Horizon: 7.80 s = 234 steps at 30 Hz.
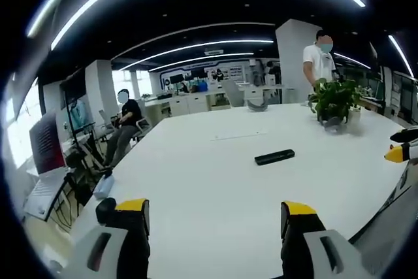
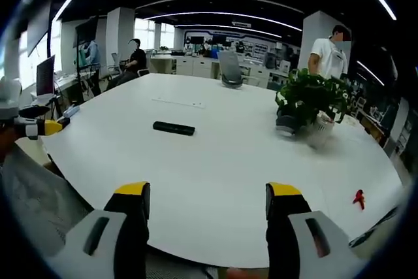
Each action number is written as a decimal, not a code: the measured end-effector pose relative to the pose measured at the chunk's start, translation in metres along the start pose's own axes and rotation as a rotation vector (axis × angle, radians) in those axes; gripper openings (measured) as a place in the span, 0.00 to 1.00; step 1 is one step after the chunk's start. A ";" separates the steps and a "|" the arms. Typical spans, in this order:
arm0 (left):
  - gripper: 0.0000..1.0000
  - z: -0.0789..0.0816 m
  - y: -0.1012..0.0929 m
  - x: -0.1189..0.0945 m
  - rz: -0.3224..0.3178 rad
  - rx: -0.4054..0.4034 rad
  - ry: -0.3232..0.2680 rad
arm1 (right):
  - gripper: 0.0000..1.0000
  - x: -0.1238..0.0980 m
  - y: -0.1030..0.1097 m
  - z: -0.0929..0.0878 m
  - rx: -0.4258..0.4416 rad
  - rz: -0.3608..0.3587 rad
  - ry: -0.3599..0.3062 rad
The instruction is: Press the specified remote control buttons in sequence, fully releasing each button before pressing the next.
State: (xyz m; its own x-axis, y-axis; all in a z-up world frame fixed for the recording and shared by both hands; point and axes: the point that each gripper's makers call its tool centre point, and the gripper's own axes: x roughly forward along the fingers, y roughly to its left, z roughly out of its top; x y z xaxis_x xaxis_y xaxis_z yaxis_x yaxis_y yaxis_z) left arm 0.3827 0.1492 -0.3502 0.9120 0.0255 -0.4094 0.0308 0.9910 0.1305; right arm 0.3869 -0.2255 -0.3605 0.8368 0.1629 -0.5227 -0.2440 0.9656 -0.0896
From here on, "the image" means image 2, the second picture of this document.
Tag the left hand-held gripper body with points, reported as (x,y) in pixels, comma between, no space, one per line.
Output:
(9,102)

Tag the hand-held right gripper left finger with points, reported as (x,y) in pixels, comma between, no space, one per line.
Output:
(107,233)

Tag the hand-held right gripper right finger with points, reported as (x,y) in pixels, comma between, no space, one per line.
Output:
(303,233)

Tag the black remote control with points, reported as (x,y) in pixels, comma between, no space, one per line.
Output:
(174,128)

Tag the person's right hand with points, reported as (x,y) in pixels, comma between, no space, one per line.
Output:
(240,273)

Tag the light blue small box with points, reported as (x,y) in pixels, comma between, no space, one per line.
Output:
(70,111)

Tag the computer monitor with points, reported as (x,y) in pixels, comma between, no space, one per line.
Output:
(45,78)

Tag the red clip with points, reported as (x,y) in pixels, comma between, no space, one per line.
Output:
(359,198)

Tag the grey mesh chair back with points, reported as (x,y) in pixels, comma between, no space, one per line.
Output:
(36,204)

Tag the white plant pot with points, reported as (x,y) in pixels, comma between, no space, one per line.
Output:
(321,133)

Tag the grey shoe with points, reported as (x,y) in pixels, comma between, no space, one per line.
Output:
(286,124)

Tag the green potted plant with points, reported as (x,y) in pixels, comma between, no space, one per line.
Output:
(311,94)

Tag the white cabinet row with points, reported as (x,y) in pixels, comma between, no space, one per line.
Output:
(196,65)

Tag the grey office chair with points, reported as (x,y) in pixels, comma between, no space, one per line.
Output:
(232,70)

